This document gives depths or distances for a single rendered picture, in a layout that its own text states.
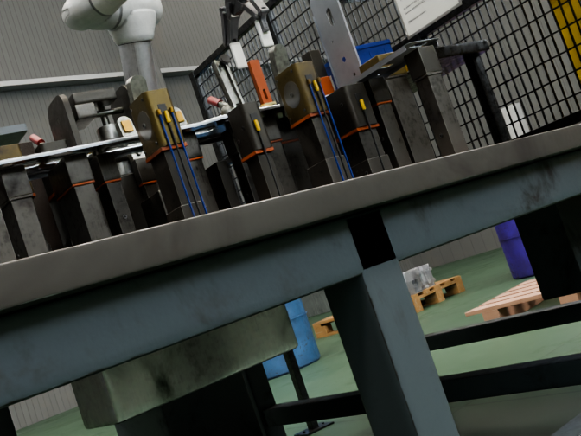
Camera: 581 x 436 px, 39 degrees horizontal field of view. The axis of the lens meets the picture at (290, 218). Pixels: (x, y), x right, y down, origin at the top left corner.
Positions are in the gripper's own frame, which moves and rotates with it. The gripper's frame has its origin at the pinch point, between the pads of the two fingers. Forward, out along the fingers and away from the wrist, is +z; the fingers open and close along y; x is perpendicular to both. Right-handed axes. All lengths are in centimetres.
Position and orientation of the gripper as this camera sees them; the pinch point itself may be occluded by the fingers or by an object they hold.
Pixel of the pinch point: (254, 54)
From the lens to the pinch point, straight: 206.6
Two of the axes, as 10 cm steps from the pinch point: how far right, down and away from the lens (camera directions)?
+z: 3.2, 9.4, -0.7
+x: 8.0, -2.3, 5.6
